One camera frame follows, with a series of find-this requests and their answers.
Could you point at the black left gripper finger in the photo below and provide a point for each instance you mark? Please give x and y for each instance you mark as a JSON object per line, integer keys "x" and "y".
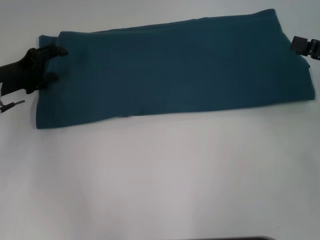
{"x": 51, "y": 78}
{"x": 58, "y": 51}

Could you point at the teal t-shirt with pink print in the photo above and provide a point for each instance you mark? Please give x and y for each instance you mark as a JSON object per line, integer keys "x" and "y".
{"x": 175, "y": 75}

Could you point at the dark flat panel edge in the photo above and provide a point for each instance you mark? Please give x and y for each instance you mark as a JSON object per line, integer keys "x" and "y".
{"x": 245, "y": 238}

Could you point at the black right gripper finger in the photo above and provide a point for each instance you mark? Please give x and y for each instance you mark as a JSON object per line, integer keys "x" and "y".
{"x": 300, "y": 45}

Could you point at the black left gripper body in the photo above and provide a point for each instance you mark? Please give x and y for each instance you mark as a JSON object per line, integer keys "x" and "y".
{"x": 20, "y": 72}

